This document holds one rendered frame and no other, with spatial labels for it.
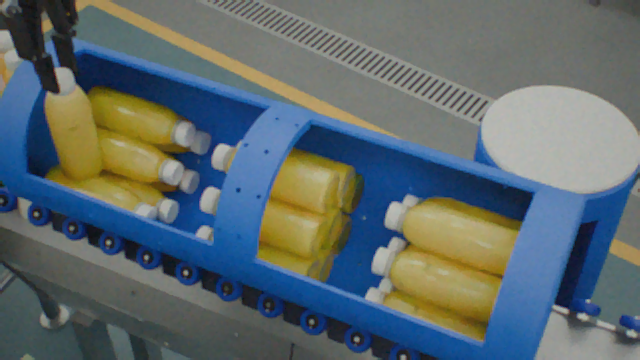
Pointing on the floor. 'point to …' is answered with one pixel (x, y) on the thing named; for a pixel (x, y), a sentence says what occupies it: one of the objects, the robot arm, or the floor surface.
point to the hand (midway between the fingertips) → (56, 64)
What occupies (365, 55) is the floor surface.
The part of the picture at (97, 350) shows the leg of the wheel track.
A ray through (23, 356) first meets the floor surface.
